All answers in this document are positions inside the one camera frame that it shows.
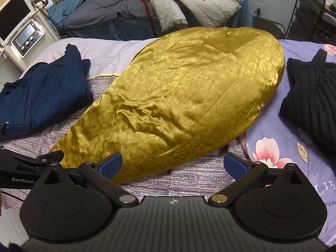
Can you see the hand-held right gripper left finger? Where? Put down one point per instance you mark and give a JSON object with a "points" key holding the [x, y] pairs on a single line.
{"points": [[113, 163]]}

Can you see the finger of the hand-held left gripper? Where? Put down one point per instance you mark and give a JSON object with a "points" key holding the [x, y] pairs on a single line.
{"points": [[15, 131], [51, 157]]}

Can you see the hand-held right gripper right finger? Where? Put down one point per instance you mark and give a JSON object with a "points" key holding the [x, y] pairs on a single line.
{"points": [[235, 164]]}

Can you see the golden satin garment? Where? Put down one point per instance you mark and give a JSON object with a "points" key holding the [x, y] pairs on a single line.
{"points": [[183, 97]]}

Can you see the black fuzzy garment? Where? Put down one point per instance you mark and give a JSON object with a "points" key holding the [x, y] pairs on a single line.
{"points": [[309, 94]]}

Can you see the purple floral bedsheet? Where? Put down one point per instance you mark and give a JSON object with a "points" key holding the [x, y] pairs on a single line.
{"points": [[278, 147]]}

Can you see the grey striped blanket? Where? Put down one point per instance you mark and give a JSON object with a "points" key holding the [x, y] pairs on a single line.
{"points": [[189, 173]]}

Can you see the navy blue garment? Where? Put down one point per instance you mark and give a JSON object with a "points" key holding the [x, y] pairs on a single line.
{"points": [[44, 92]]}

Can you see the white control box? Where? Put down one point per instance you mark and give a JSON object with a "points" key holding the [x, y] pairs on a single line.
{"points": [[27, 38]]}

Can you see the pale lilac bedsheet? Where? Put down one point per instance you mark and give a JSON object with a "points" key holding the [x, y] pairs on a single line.
{"points": [[105, 52]]}

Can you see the white monitor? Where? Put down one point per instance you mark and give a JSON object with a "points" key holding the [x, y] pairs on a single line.
{"points": [[11, 15]]}

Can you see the blue clothing pile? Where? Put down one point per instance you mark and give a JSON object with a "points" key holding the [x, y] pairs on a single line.
{"points": [[71, 2]]}

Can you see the black chair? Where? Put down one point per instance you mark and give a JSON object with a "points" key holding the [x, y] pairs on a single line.
{"points": [[270, 27]]}

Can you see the grey bedding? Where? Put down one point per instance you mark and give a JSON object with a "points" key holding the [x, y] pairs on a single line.
{"points": [[110, 10]]}

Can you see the black metal rack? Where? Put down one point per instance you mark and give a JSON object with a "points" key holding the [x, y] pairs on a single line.
{"points": [[309, 13]]}

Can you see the beige quilted jacket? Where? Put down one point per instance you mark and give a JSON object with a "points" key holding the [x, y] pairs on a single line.
{"points": [[189, 0]]}

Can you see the white wall socket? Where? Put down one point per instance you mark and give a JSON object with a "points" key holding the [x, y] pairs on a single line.
{"points": [[258, 8]]}

